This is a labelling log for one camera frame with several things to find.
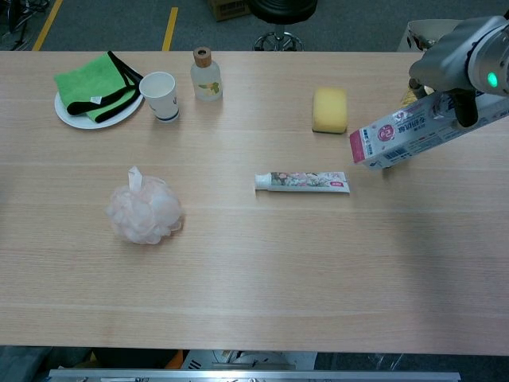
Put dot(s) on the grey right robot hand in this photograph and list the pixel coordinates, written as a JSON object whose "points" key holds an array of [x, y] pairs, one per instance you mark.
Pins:
{"points": [[443, 63]]}

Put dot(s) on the white pink toothpaste box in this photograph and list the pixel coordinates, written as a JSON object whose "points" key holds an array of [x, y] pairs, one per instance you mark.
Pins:
{"points": [[397, 139]]}

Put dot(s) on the floral print toothpaste tube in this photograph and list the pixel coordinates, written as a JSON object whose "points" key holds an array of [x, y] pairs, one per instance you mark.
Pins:
{"points": [[306, 182]]}

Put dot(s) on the brown cardboard box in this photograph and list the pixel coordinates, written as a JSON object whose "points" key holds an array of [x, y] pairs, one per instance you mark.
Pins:
{"points": [[226, 10]]}

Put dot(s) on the white storage bin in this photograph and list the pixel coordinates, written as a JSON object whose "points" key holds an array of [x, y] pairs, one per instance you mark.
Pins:
{"points": [[429, 28]]}

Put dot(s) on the yellow bottle with green cap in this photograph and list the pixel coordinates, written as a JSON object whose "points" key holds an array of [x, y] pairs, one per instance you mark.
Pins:
{"points": [[409, 99]]}

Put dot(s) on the yellow sponge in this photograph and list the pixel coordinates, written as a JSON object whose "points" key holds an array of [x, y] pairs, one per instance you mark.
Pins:
{"points": [[329, 109]]}

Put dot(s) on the black stool with chrome base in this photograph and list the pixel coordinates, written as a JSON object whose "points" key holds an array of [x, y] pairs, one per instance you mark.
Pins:
{"points": [[282, 10]]}

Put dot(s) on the frosted bottle with wooden cap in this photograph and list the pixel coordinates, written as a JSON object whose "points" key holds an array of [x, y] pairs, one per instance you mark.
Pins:
{"points": [[206, 81]]}

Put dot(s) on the white paper cup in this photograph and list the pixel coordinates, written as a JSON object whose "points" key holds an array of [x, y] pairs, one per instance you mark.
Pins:
{"points": [[163, 99]]}

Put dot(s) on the pink mesh bath loofah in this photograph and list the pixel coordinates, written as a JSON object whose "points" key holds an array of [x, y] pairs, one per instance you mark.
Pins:
{"points": [[143, 213]]}

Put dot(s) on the green cloth with black trim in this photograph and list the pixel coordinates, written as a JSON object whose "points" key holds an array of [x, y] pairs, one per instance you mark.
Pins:
{"points": [[91, 81]]}

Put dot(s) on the white round plate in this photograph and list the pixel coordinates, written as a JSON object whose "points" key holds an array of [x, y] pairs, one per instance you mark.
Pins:
{"points": [[75, 119]]}

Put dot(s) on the orange object under table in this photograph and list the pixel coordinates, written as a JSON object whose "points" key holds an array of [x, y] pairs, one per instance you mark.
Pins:
{"points": [[175, 361]]}

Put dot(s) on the black equipment legs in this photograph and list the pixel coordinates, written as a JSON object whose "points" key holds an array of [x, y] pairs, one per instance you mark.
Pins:
{"points": [[16, 18]]}

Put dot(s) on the aluminium rail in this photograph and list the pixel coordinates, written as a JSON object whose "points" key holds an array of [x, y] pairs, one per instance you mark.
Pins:
{"points": [[254, 376]]}

